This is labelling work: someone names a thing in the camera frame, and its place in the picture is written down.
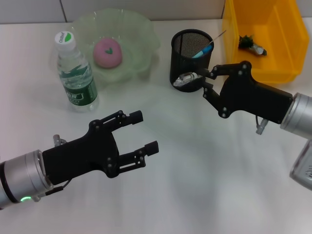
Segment left gripper cable with plug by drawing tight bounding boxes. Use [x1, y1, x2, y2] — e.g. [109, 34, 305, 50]
[34, 134, 73, 203]

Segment blue scissors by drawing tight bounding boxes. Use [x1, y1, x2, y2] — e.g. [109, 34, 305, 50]
[192, 45, 213, 59]

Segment grey white pen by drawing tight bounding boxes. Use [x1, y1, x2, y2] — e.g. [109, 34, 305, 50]
[173, 71, 203, 87]

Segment gripper cable with plug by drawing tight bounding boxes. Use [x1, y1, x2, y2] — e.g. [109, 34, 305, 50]
[255, 115, 269, 135]
[34, 134, 73, 203]

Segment pink toy peach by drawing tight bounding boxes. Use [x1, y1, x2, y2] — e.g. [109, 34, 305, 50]
[94, 38, 123, 70]

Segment green plastic wrapper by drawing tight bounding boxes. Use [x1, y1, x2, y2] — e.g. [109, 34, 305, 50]
[238, 34, 268, 57]

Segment clear green-label water bottle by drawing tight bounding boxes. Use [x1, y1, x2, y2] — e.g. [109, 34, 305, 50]
[54, 31, 100, 113]

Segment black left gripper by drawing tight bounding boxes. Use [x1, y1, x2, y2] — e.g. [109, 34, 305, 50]
[42, 109, 159, 186]

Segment black mesh pen holder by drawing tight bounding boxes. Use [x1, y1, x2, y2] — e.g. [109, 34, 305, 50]
[169, 29, 215, 93]

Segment clear plastic ruler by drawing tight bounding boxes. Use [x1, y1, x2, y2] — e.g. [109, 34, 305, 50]
[209, 29, 227, 47]

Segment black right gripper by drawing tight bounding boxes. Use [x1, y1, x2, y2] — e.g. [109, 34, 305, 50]
[199, 61, 294, 124]

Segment right gripper cable with plug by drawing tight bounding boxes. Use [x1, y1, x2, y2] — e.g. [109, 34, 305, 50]
[255, 115, 269, 135]

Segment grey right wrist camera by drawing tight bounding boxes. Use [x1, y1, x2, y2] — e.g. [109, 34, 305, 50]
[289, 139, 312, 191]

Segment translucent green fruit bowl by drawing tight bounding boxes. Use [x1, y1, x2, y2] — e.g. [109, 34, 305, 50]
[69, 8, 161, 85]

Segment yellow plastic bin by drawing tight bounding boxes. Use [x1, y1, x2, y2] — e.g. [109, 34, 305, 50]
[221, 0, 310, 85]

